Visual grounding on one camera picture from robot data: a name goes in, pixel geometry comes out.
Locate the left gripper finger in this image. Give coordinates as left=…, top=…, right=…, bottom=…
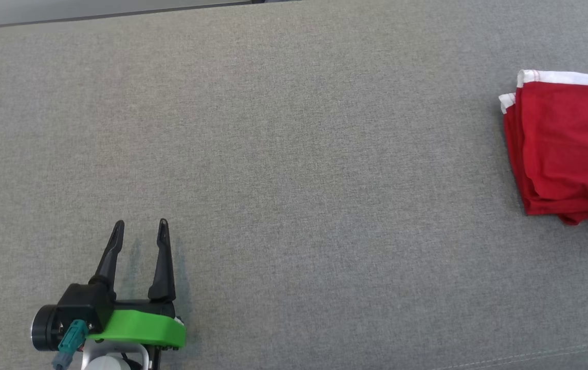
left=148, top=218, right=176, bottom=303
left=89, top=220, right=125, bottom=300

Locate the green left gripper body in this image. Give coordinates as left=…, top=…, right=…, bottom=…
left=32, top=300, right=187, bottom=353

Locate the red shirt with white trim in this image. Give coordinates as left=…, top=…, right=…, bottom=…
left=515, top=69, right=588, bottom=227

